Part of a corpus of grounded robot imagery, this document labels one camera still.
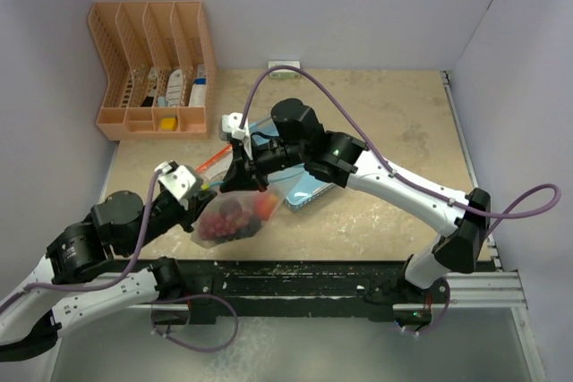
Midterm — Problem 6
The blue plastic basket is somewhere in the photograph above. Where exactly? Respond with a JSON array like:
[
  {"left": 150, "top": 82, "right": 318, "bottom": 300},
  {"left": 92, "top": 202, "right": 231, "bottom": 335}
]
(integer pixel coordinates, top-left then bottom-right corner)
[{"left": 250, "top": 117, "right": 334, "bottom": 212}]

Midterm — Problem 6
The black white card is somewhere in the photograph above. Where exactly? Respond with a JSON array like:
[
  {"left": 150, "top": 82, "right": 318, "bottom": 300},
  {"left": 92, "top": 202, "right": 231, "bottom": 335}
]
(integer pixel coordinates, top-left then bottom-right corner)
[{"left": 140, "top": 67, "right": 158, "bottom": 107}]

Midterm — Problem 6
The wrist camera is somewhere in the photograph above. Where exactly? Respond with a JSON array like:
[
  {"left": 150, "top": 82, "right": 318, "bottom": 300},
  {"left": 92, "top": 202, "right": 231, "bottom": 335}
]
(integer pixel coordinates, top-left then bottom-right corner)
[
  {"left": 154, "top": 160, "right": 203, "bottom": 202},
  {"left": 218, "top": 113, "right": 252, "bottom": 158}
]

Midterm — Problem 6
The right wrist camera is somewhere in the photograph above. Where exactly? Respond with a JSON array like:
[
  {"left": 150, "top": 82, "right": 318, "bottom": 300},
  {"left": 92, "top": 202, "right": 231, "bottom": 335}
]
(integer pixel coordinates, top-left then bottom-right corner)
[{"left": 218, "top": 113, "right": 252, "bottom": 158}]

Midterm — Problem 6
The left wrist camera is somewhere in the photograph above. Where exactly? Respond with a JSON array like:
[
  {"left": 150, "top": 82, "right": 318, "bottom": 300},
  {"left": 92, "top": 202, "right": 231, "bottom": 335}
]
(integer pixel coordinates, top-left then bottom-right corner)
[{"left": 154, "top": 160, "right": 203, "bottom": 202}]

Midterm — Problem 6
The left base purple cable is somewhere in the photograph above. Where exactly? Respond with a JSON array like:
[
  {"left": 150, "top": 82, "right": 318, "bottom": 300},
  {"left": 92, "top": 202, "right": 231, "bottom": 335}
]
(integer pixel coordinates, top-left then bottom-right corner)
[{"left": 150, "top": 294, "right": 239, "bottom": 352}]

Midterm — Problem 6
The red grapes toy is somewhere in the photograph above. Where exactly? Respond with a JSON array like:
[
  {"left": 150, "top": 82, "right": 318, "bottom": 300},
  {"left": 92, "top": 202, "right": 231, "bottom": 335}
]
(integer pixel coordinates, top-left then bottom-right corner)
[{"left": 199, "top": 213, "right": 249, "bottom": 241}]

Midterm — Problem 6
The white blue tube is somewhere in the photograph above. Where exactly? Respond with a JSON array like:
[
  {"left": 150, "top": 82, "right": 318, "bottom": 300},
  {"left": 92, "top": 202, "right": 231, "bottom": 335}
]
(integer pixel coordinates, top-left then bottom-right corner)
[{"left": 188, "top": 64, "right": 207, "bottom": 107}]

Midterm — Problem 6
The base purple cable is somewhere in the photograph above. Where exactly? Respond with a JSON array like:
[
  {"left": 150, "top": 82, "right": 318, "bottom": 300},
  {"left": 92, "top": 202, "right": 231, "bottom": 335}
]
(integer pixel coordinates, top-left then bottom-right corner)
[
  {"left": 393, "top": 281, "right": 452, "bottom": 339},
  {"left": 150, "top": 294, "right": 239, "bottom": 352}
]

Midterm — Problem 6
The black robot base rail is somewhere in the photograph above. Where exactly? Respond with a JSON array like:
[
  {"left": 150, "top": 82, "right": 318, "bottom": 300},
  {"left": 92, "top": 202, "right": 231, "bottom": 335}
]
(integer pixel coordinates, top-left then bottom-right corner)
[{"left": 151, "top": 260, "right": 449, "bottom": 327}]

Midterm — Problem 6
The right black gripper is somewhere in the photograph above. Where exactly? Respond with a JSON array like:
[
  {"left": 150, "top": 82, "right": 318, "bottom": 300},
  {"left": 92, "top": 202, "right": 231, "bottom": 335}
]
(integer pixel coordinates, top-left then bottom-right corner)
[{"left": 220, "top": 136, "right": 308, "bottom": 193}]

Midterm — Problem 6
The black grapes toy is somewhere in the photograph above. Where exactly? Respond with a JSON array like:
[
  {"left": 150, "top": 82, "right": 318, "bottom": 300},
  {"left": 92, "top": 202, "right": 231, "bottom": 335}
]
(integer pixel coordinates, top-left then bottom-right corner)
[{"left": 234, "top": 216, "right": 262, "bottom": 240}]

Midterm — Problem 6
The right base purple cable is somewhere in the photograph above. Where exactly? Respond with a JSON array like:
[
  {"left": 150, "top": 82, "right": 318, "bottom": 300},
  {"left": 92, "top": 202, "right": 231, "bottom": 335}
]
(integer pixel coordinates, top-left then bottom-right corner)
[{"left": 393, "top": 281, "right": 452, "bottom": 339}]

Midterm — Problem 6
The white patterned pouch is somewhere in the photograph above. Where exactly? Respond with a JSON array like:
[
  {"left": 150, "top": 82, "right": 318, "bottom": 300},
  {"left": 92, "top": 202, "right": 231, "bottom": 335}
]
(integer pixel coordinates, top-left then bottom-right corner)
[{"left": 158, "top": 69, "right": 184, "bottom": 107}]

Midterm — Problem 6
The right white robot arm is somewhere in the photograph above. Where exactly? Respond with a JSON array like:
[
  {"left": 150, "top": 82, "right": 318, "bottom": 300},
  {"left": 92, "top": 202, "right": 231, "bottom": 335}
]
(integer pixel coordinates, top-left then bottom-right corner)
[{"left": 220, "top": 98, "right": 491, "bottom": 302}]

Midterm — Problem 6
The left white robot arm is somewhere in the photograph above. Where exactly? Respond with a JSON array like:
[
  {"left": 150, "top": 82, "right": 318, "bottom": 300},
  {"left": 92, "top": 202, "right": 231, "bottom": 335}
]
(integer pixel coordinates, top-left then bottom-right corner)
[{"left": 1, "top": 190, "right": 217, "bottom": 362}]

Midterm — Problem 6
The orange desk organizer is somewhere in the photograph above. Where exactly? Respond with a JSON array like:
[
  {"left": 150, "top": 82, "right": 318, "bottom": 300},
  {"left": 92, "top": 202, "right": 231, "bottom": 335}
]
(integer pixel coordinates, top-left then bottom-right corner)
[{"left": 88, "top": 0, "right": 218, "bottom": 141}]

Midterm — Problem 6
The clear zip top bag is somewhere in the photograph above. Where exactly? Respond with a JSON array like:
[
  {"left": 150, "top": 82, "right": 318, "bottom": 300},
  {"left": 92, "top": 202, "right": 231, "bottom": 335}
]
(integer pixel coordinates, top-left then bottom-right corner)
[{"left": 196, "top": 144, "right": 233, "bottom": 182}]

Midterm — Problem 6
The small green white box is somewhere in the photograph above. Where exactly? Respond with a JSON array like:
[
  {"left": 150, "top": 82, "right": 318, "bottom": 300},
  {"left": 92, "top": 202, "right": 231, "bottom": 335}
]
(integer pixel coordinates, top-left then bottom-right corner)
[{"left": 268, "top": 60, "right": 301, "bottom": 80}]

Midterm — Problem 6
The yellow sponge block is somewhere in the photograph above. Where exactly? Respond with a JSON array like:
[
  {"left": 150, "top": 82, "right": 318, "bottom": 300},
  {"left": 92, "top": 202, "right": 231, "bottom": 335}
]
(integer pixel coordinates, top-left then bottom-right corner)
[{"left": 159, "top": 117, "right": 178, "bottom": 132}]

